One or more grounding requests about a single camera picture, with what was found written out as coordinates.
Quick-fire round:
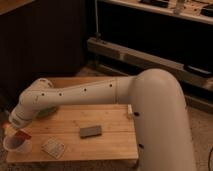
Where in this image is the small white block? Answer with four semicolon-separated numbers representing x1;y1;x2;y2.
127;104;133;119

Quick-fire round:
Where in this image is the red pepper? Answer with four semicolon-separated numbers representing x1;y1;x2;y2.
15;130;31;140

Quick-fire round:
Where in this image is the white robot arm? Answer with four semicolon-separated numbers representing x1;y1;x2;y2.
9;68;197;171

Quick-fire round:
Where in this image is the vertical metal pole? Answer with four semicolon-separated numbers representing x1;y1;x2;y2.
94;0;100;41

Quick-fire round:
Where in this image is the white ceramic cup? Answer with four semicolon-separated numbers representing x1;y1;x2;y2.
3;136;32;154

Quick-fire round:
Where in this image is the grey rectangular sponge block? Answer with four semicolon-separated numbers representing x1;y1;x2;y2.
79;125;102;138

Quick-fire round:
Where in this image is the black device on shelf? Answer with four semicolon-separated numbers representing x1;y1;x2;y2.
184;65;213;78

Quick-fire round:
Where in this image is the clear plastic packet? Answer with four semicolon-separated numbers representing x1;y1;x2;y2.
41;138;65;159

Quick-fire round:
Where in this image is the wooden shelf beam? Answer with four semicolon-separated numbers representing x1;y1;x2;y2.
87;37;213;91

